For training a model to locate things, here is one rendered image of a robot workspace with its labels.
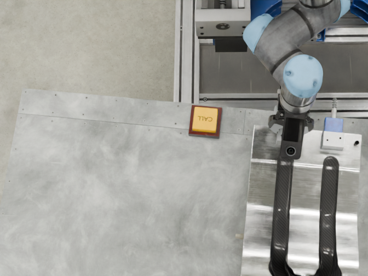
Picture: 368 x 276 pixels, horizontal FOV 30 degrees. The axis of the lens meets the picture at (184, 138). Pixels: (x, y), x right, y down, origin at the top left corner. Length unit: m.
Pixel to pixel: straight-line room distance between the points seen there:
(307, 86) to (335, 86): 1.14
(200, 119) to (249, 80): 0.73
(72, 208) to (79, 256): 0.12
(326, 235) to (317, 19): 0.51
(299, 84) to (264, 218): 0.42
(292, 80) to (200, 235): 0.55
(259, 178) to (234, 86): 0.83
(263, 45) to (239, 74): 1.08
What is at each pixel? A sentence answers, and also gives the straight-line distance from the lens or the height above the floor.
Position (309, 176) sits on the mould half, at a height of 0.89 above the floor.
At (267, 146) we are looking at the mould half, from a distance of 1.68.
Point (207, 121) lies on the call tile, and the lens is 1.75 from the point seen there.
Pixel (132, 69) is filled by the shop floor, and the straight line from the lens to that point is 2.72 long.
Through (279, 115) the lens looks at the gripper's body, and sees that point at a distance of 1.54.
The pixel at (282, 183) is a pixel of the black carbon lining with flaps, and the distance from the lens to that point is 1.67.
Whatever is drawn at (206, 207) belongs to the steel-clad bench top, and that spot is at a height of 0.80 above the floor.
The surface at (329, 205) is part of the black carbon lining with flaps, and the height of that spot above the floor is 0.88.
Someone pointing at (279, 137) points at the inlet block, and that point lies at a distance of 1.66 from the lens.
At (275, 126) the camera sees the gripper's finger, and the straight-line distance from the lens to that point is 1.61.
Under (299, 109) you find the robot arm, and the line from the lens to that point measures 1.45.
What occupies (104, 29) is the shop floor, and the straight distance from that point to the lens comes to 2.81.
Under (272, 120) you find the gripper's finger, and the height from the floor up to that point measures 1.01.
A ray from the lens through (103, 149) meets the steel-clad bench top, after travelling 1.80.
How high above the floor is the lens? 2.51
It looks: 74 degrees down
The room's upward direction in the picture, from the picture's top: 12 degrees counter-clockwise
